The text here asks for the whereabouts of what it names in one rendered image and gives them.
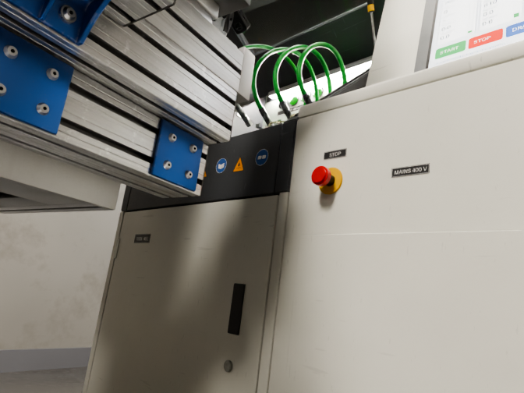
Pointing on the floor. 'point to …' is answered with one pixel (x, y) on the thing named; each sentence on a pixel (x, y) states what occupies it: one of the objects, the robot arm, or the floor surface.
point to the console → (407, 235)
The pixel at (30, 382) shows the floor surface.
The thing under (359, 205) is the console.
